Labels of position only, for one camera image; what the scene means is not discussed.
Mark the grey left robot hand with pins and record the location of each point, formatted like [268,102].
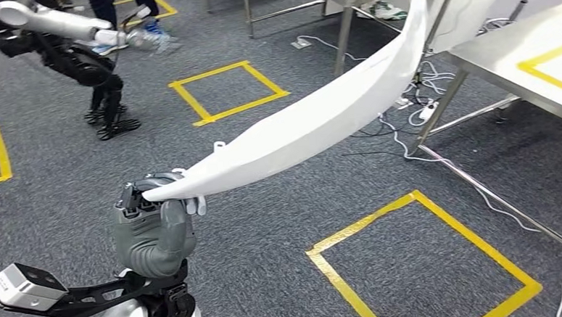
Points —
[151,246]

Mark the white plastic shell part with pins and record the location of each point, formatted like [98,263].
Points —
[308,122]

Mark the black silver humanoid robot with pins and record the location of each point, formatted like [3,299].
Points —
[64,58]

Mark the person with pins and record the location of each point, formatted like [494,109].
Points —
[102,8]

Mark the white green cloth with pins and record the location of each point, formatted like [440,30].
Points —
[388,11]

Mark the white cabinet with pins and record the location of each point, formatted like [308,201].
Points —
[470,8]

